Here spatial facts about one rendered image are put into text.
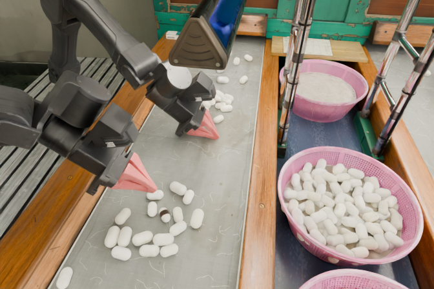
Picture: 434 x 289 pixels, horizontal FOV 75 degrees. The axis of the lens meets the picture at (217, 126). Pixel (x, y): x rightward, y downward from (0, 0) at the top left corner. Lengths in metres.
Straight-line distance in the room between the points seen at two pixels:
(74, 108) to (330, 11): 0.98
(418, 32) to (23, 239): 1.27
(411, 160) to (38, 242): 0.76
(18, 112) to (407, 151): 0.76
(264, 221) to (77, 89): 0.38
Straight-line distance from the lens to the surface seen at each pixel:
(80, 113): 0.46
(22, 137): 0.48
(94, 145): 0.48
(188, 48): 0.39
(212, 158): 0.67
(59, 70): 0.98
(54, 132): 0.49
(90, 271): 0.57
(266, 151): 0.66
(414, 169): 0.75
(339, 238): 0.60
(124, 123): 0.43
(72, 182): 0.66
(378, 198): 0.68
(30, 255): 0.60
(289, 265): 0.62
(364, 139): 0.87
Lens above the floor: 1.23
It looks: 41 degrees down
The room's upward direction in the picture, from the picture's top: straight up
